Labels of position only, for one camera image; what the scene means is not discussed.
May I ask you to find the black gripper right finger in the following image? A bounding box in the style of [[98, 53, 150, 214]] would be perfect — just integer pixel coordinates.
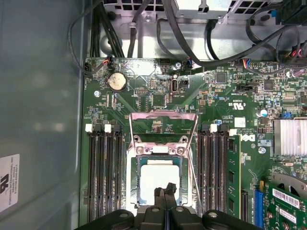
[[165, 182, 264, 230]]

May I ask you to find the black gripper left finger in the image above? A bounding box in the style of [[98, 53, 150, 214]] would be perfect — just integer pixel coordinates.
[[80, 187, 166, 230]]

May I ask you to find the thin metal locking lever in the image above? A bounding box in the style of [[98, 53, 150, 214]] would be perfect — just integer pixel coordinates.
[[186, 143, 202, 214]]

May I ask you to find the silver topped CPU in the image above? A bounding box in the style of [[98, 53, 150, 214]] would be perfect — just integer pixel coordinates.
[[136, 155, 184, 207]]

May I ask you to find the metal socket cover frame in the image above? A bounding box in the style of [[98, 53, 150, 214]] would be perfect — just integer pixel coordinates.
[[129, 110, 199, 154]]

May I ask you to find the CPU socket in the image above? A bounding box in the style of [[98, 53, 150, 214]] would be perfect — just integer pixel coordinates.
[[126, 141, 194, 213]]

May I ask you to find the black RAM slot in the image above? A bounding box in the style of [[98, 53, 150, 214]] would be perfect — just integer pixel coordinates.
[[114, 124, 124, 211], [85, 124, 96, 220], [94, 124, 105, 216], [104, 124, 114, 213], [201, 124, 210, 214], [210, 124, 218, 213], [218, 124, 228, 214]]

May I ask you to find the black expansion slot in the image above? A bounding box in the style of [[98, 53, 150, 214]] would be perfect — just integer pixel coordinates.
[[240, 190, 249, 222]]

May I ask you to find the green RAM stick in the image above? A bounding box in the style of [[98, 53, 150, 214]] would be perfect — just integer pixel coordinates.
[[227, 134, 242, 220]]

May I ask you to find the blue expansion slot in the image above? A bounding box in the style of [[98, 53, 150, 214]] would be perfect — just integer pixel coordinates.
[[255, 188, 264, 228]]

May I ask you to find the black graphics card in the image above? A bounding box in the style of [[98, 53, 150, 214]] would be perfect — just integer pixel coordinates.
[[260, 172, 307, 230]]

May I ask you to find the green motherboard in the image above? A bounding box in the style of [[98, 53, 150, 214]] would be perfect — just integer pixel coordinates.
[[83, 56, 307, 230]]

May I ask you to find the internal USB port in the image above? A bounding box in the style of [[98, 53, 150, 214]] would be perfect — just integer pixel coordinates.
[[171, 74, 179, 94]]

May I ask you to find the silver chipset heat sink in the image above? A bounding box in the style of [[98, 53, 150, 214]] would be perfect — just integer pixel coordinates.
[[273, 118, 307, 156]]

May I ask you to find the round coin cell battery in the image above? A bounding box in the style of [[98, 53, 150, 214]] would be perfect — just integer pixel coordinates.
[[107, 72, 127, 92]]

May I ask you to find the black open PC case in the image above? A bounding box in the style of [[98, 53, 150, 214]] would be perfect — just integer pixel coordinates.
[[0, 0, 307, 230]]

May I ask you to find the metal drive cage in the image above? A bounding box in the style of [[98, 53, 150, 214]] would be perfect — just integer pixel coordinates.
[[103, 0, 283, 24]]

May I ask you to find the white case wall label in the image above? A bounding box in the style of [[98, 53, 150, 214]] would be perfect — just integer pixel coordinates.
[[0, 153, 20, 214]]

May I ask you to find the thick black flat cable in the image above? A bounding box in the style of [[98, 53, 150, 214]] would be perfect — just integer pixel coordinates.
[[157, 0, 307, 69]]

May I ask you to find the thin black cable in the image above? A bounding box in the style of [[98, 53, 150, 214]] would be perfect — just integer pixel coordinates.
[[68, 0, 113, 79]]

